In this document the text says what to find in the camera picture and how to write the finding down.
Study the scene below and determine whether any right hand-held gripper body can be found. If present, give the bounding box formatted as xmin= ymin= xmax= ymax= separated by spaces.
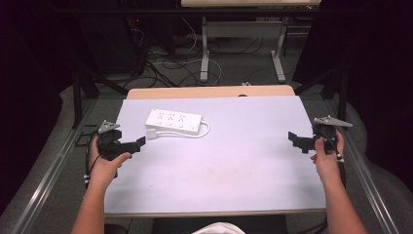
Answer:
xmin=312 ymin=114 xmax=355 ymax=156

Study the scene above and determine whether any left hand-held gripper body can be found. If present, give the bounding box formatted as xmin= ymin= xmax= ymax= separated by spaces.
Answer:
xmin=96 ymin=119 xmax=131 ymax=162

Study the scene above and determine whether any white power strip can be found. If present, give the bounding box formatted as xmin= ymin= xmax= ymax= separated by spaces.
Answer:
xmin=144 ymin=107 xmax=204 ymax=136

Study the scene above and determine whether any person's left hand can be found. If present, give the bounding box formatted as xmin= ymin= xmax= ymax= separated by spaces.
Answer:
xmin=88 ymin=134 xmax=132 ymax=190

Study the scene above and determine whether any person's right hand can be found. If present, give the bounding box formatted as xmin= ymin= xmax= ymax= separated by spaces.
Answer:
xmin=309 ymin=130 xmax=346 ymax=189

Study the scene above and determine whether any black metal stand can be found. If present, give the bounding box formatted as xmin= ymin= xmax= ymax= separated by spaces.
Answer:
xmin=293 ymin=66 xmax=351 ymax=122
xmin=70 ymin=66 xmax=131 ymax=130

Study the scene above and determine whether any pale lavender table mat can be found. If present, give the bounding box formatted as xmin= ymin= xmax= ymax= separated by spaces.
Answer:
xmin=103 ymin=95 xmax=327 ymax=216

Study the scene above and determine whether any black curtain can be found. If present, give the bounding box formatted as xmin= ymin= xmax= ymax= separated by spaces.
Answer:
xmin=0 ymin=0 xmax=82 ymax=215
xmin=291 ymin=0 xmax=413 ymax=193

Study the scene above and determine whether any wooden table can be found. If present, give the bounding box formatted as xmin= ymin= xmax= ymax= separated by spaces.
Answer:
xmin=103 ymin=84 xmax=327 ymax=219

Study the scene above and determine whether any black computer tower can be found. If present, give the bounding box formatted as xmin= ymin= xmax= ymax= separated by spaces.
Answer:
xmin=77 ymin=13 xmax=147 ymax=75

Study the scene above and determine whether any person's white clothing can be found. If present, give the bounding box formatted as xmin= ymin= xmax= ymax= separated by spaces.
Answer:
xmin=191 ymin=221 xmax=247 ymax=234

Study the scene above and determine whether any desk with white legs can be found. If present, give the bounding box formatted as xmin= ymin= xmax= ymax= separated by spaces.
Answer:
xmin=180 ymin=0 xmax=322 ymax=84

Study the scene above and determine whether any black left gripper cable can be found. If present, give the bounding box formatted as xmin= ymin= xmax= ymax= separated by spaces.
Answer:
xmin=83 ymin=130 xmax=102 ymax=190

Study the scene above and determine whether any white power strip cable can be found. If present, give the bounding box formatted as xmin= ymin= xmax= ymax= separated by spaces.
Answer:
xmin=155 ymin=120 xmax=211 ymax=139

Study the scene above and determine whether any aluminium rail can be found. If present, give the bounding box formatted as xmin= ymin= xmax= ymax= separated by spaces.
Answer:
xmin=337 ymin=102 xmax=402 ymax=234
xmin=9 ymin=98 xmax=98 ymax=234

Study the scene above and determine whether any tangle of black floor cables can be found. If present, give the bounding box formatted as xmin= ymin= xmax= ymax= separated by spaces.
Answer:
xmin=123 ymin=16 xmax=267 ymax=90

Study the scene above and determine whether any white floor cable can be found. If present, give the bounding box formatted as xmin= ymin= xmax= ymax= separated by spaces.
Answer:
xmin=152 ymin=17 xmax=224 ymax=87

